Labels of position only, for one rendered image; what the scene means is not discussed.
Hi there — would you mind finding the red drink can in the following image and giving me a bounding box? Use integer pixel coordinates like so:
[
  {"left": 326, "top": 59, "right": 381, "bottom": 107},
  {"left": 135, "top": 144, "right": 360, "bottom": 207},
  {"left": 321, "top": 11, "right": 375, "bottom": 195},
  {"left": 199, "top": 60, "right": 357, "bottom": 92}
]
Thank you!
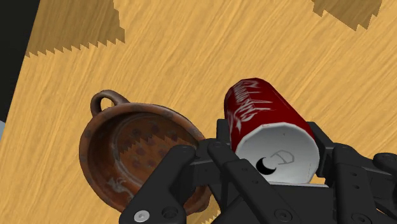
[{"left": 223, "top": 78, "right": 321, "bottom": 185}]

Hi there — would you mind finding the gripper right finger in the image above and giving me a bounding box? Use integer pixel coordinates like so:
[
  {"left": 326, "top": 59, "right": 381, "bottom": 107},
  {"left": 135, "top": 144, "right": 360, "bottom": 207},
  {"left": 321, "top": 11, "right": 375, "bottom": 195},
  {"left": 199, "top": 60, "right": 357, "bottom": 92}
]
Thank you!
[{"left": 306, "top": 121, "right": 397, "bottom": 224}]

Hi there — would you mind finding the brown clay colander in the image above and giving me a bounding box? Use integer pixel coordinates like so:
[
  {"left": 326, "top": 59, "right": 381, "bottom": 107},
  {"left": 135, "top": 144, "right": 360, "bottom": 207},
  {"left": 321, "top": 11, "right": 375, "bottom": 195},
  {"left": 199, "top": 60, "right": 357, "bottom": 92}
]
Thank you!
[{"left": 78, "top": 90, "right": 213, "bottom": 215}]

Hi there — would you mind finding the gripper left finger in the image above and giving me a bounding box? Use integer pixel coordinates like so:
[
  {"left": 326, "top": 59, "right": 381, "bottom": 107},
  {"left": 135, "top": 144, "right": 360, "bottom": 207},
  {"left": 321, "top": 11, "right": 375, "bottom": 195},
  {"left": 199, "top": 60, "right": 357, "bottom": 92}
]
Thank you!
[{"left": 118, "top": 118, "right": 303, "bottom": 224}]

